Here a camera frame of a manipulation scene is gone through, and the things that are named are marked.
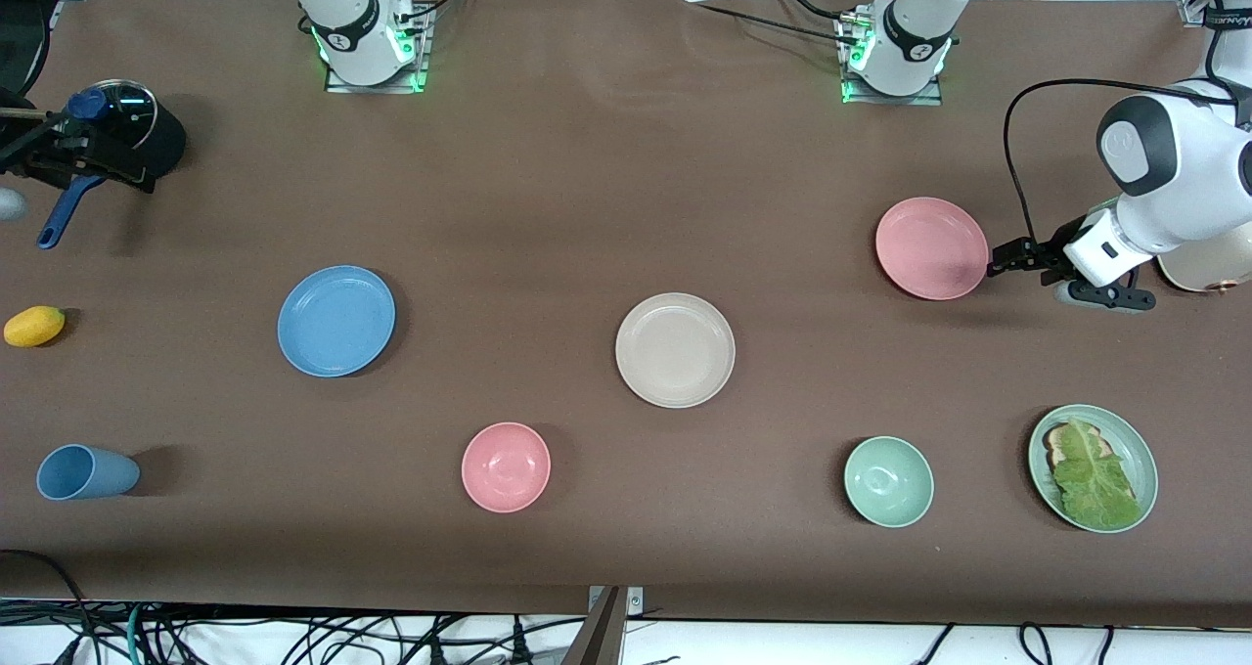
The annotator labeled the pink plate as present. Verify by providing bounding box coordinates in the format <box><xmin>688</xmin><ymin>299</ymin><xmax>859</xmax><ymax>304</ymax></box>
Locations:
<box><xmin>874</xmin><ymin>197</ymin><xmax>990</xmax><ymax>301</ymax></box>

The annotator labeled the blue plate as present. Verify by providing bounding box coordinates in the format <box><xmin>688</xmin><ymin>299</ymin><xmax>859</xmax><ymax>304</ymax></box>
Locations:
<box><xmin>277</xmin><ymin>265</ymin><xmax>397</xmax><ymax>378</ymax></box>

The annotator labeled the beige toaster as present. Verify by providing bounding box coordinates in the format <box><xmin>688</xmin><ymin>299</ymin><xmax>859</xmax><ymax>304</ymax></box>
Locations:
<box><xmin>1157</xmin><ymin>240</ymin><xmax>1252</xmax><ymax>294</ymax></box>

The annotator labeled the yellow lemon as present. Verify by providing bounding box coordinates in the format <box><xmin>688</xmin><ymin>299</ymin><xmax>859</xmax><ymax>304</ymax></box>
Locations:
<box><xmin>3</xmin><ymin>305</ymin><xmax>67</xmax><ymax>348</ymax></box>

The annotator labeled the toasted bread slice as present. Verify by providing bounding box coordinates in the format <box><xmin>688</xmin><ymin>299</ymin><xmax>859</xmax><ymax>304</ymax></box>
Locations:
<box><xmin>1043</xmin><ymin>422</ymin><xmax>1111</xmax><ymax>470</ymax></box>

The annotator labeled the green plate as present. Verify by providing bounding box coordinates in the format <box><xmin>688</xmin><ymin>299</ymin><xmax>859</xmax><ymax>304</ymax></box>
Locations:
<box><xmin>1027</xmin><ymin>404</ymin><xmax>1159</xmax><ymax>534</ymax></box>

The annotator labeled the green lettuce leaf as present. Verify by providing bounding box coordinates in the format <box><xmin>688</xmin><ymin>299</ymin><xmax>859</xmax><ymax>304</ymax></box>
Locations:
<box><xmin>1051</xmin><ymin>418</ymin><xmax>1143</xmax><ymax>531</ymax></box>

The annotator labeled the green bowl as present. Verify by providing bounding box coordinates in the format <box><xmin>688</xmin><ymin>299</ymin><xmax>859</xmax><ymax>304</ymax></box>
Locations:
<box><xmin>843</xmin><ymin>435</ymin><xmax>935</xmax><ymax>529</ymax></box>

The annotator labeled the blue cup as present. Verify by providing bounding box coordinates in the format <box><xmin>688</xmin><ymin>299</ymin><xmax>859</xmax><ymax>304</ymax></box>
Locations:
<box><xmin>36</xmin><ymin>444</ymin><xmax>141</xmax><ymax>502</ymax></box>

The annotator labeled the beige plate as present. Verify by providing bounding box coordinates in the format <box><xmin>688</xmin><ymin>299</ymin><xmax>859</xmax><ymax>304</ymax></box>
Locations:
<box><xmin>615</xmin><ymin>292</ymin><xmax>737</xmax><ymax>410</ymax></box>

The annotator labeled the brown table cover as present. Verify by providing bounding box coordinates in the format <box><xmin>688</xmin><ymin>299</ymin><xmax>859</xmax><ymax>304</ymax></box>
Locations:
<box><xmin>0</xmin><ymin>0</ymin><xmax>1252</xmax><ymax>629</ymax></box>

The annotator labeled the pink bowl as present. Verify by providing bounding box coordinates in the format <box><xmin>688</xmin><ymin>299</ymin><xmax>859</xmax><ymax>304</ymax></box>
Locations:
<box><xmin>461</xmin><ymin>421</ymin><xmax>552</xmax><ymax>514</ymax></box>

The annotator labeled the black pot blue handle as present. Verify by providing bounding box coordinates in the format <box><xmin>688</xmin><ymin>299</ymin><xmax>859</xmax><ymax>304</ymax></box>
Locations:
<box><xmin>36</xmin><ymin>78</ymin><xmax>187</xmax><ymax>250</ymax></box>

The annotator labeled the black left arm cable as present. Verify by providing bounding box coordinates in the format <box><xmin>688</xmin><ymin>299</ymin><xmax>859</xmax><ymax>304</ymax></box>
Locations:
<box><xmin>1002</xmin><ymin>0</ymin><xmax>1252</xmax><ymax>247</ymax></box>

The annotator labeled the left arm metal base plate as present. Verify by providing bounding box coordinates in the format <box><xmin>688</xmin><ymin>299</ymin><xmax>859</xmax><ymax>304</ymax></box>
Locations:
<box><xmin>841</xmin><ymin>15</ymin><xmax>945</xmax><ymax>107</ymax></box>

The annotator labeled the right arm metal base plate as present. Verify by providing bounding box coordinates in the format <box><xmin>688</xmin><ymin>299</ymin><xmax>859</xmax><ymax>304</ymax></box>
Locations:
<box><xmin>325</xmin><ymin>5</ymin><xmax>429</xmax><ymax>94</ymax></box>

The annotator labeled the black base cable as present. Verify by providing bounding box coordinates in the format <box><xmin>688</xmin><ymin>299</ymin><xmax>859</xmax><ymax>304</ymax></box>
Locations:
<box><xmin>776</xmin><ymin>0</ymin><xmax>852</xmax><ymax>22</ymax></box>
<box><xmin>685</xmin><ymin>0</ymin><xmax>854</xmax><ymax>45</ymax></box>
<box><xmin>396</xmin><ymin>0</ymin><xmax>482</xmax><ymax>22</ymax></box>

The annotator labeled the dark camera stand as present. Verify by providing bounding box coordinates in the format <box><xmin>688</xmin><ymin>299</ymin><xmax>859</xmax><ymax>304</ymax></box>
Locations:
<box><xmin>562</xmin><ymin>587</ymin><xmax>627</xmax><ymax>665</ymax></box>

